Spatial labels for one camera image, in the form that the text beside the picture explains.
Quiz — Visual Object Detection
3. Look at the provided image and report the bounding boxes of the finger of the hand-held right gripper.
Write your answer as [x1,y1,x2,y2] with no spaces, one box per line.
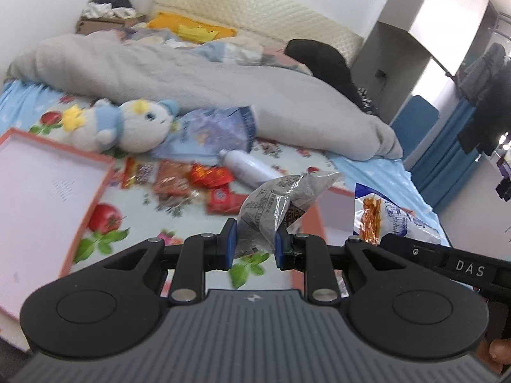
[381,235,436,278]

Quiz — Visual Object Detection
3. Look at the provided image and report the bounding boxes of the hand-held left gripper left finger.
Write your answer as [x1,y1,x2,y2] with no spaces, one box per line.
[100,219,237,304]

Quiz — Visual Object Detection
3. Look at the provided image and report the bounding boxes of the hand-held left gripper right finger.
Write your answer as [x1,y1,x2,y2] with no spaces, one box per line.
[275,223,410,304]

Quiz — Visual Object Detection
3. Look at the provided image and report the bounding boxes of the white and blue snack packet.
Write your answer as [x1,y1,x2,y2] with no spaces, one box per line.
[353,183,442,246]

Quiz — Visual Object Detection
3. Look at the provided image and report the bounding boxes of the grey foil snack packet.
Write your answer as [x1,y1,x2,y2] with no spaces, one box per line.
[237,171,345,258]

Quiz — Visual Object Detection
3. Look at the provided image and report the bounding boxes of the shallow white box orange rim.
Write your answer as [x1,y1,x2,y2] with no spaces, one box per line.
[0,128,116,330]

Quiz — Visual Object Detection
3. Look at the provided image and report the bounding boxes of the person's right hand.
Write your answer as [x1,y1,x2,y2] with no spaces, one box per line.
[489,339,511,376]

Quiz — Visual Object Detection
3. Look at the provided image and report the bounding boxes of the flat red snack packet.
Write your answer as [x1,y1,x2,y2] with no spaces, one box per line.
[206,185,250,215]

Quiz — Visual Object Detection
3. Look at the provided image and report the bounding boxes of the bright red snack packet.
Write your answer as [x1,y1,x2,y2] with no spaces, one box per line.
[189,163,234,188]

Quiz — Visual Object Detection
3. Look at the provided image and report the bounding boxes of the white bottle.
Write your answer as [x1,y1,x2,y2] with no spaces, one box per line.
[219,149,282,188]

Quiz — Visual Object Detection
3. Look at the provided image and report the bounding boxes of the orange-red snack packet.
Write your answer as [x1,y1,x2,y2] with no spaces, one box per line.
[152,161,200,204]

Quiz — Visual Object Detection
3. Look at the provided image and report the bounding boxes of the blue curtain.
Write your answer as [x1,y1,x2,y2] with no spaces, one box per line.
[411,96,485,214]

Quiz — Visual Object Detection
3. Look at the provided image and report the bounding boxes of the fruit print sheet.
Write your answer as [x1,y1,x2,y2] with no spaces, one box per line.
[24,90,352,300]

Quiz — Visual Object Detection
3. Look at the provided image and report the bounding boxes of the large blue snack bag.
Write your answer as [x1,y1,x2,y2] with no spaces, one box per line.
[154,106,256,160]

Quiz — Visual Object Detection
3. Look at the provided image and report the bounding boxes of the purple and red snack packet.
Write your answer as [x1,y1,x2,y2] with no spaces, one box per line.
[122,157,158,190]

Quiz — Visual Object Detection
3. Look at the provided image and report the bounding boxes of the blue chair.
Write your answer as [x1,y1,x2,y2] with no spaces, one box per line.
[389,96,440,176]

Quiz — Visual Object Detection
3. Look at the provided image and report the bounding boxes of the white and blue plush toy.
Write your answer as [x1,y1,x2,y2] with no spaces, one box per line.
[62,98,180,154]

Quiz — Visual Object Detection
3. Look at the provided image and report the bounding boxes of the grey duvet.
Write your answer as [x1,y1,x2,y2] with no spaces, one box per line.
[8,30,404,162]

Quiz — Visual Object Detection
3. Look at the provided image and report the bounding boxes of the hanging dark clothes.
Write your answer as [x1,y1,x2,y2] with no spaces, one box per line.
[457,42,511,156]

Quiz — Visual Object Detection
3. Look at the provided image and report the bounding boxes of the black jacket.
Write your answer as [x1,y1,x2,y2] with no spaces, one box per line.
[284,39,374,114]

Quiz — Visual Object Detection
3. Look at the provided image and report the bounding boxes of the yellow pillow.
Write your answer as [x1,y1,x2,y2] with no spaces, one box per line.
[147,11,236,44]

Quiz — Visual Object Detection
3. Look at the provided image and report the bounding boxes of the cream quilted headboard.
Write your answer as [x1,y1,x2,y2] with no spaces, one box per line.
[149,0,364,68]

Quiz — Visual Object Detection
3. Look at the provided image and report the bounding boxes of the white overhead cabinet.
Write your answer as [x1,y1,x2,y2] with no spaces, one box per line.
[377,0,500,76]

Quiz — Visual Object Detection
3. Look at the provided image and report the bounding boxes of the cardboard box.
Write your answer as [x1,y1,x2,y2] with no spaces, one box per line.
[76,12,146,34]

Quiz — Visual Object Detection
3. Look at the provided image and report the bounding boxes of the pile of clothes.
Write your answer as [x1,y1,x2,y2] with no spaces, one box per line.
[82,0,134,19]

